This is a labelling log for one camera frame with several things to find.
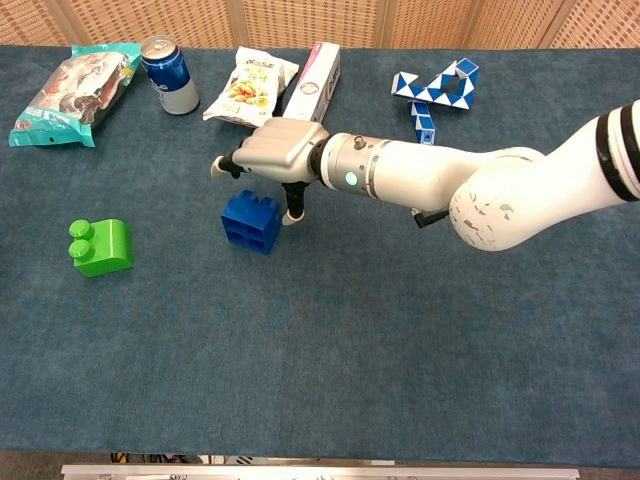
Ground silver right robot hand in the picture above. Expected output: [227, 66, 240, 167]
[209, 117, 331, 226]

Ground blue toy brick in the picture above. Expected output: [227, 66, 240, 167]
[220, 189, 281, 256]

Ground green toy brick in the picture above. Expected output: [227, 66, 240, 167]
[68, 218, 135, 279]

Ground white nut snack bag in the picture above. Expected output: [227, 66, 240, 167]
[202, 45, 300, 129]

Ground white pink toothpaste box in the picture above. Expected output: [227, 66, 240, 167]
[281, 41, 342, 124]

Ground blue soda can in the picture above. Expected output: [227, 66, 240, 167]
[141, 35, 201, 116]

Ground wicker folding screen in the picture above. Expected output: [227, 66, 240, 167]
[0, 0, 640, 50]

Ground blue white snake puzzle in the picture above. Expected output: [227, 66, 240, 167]
[390, 57, 480, 146]

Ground blue felt table cloth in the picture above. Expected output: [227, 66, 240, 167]
[0, 44, 640, 469]

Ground teal snack bag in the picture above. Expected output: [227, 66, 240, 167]
[8, 42, 143, 149]

